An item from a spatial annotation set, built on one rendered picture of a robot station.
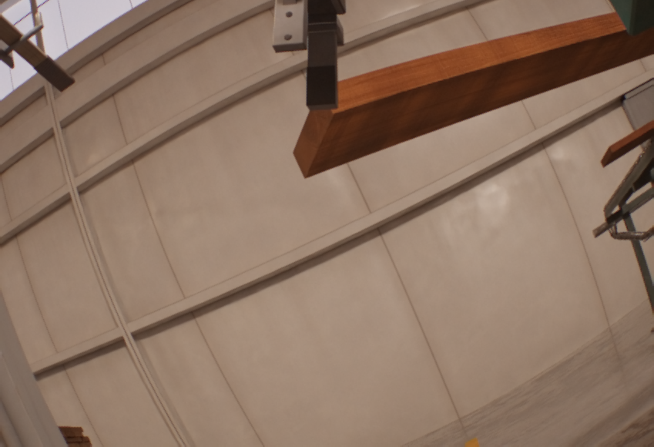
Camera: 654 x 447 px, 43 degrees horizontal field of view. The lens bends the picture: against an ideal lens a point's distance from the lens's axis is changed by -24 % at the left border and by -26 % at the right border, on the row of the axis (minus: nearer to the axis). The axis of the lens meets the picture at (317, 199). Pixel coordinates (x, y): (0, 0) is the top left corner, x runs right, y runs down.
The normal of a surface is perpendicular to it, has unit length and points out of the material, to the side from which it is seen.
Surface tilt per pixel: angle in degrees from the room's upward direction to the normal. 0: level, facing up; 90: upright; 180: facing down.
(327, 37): 83
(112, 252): 89
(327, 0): 156
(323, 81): 83
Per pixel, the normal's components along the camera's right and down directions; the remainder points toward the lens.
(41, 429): 0.90, -0.43
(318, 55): -0.20, -0.29
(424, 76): 0.16, -0.31
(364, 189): -0.29, -0.10
